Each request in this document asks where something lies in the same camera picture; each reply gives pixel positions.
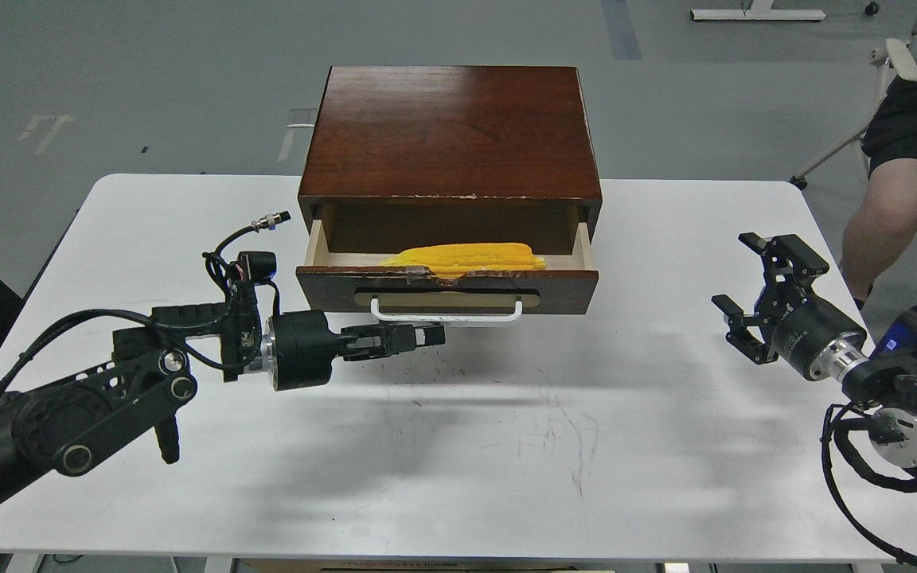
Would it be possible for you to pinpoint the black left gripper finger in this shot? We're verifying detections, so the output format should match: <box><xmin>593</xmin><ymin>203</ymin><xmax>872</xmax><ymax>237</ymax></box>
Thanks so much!
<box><xmin>341</xmin><ymin>344</ymin><xmax>423</xmax><ymax>362</ymax></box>
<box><xmin>339</xmin><ymin>322</ymin><xmax>447</xmax><ymax>349</ymax></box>

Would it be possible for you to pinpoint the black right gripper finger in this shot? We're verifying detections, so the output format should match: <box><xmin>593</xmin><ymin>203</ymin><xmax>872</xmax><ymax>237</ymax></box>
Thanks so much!
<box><xmin>738</xmin><ymin>232</ymin><xmax>830</xmax><ymax>297</ymax></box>
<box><xmin>711</xmin><ymin>294</ymin><xmax>778</xmax><ymax>364</ymax></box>

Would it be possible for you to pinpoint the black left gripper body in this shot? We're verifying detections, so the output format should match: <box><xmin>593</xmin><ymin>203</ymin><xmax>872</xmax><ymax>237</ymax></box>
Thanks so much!
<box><xmin>271</xmin><ymin>310</ymin><xmax>345</xmax><ymax>392</ymax></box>

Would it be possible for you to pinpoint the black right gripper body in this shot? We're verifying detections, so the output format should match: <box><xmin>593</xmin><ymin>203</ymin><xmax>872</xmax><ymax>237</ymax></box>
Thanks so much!
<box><xmin>755</xmin><ymin>286</ymin><xmax>868</xmax><ymax>381</ymax></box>

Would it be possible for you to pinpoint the wooden drawer with white handle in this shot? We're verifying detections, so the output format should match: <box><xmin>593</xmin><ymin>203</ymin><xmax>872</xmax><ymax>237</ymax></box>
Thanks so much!
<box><xmin>296</xmin><ymin>201</ymin><xmax>599</xmax><ymax>315</ymax></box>

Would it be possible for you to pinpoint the yellow toy corn cob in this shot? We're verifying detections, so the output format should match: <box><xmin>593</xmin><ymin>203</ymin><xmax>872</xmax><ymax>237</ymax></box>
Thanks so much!
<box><xmin>378</xmin><ymin>242</ymin><xmax>547</xmax><ymax>277</ymax></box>

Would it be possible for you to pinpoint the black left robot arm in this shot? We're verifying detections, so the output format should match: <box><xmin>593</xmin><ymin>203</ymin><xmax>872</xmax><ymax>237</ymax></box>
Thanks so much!
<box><xmin>0</xmin><ymin>212</ymin><xmax>447</xmax><ymax>505</ymax></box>

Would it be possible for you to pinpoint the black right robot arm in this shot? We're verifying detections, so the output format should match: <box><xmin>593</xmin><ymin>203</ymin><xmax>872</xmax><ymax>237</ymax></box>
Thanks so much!
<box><xmin>711</xmin><ymin>232</ymin><xmax>917</xmax><ymax>493</ymax></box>

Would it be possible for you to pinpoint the dark wooden cabinet case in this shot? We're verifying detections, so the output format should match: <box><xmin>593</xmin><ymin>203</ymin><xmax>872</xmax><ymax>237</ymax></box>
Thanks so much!
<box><xmin>298</xmin><ymin>65</ymin><xmax>602</xmax><ymax>232</ymax></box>

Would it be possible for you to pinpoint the seated person in black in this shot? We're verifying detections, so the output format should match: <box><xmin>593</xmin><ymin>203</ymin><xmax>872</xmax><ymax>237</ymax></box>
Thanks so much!
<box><xmin>840</xmin><ymin>77</ymin><xmax>917</xmax><ymax>307</ymax></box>

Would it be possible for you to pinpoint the white stand base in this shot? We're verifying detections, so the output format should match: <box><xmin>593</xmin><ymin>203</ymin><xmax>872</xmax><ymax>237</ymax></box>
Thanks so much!
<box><xmin>690</xmin><ymin>1</ymin><xmax>826</xmax><ymax>22</ymax></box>

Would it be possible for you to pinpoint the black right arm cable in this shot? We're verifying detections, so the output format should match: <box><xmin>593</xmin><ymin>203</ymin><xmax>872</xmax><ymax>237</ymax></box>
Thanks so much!
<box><xmin>820</xmin><ymin>402</ymin><xmax>917</xmax><ymax>573</ymax></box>

